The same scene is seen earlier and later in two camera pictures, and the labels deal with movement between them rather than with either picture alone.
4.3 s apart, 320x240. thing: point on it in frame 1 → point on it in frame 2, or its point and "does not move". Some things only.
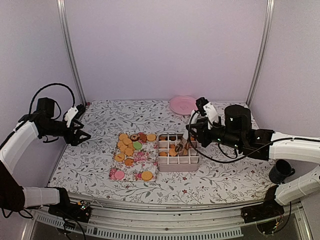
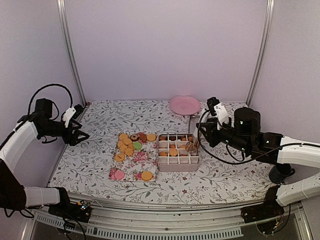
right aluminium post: [270, 11] does not move
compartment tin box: [168, 160] does not move
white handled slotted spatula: [185, 144] → [193, 145]
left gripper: [74, 140] does not move
